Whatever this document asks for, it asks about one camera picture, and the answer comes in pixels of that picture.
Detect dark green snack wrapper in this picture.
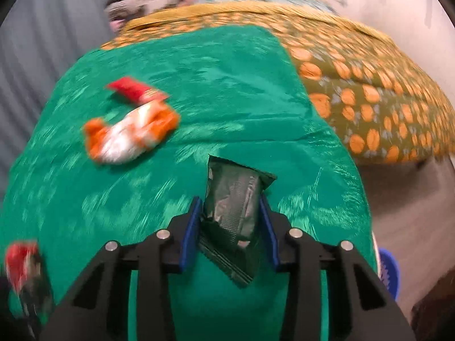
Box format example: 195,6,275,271
197,154,278,288

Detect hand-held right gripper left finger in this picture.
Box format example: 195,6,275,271
39,196,203,341

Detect orange and white snack wrapper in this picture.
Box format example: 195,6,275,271
83,101,181,165

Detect orange floral bedspread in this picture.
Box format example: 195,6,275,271
101,2,455,166

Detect blue plastic basket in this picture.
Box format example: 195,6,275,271
377,248,400,299

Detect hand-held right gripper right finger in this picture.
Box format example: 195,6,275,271
259,195,416,341

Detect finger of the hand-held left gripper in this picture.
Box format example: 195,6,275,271
19,252,55,331

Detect dark brown object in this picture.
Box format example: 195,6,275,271
410,284,455,341

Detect grey curtain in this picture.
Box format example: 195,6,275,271
0,0,118,199

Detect green satin blanket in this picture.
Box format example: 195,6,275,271
0,25,377,341

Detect crushed red can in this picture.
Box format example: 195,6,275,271
5,242,39,290

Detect red snack wrapper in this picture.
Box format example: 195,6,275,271
106,77,169,105

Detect pile of clothes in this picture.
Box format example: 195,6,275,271
105,0,150,31

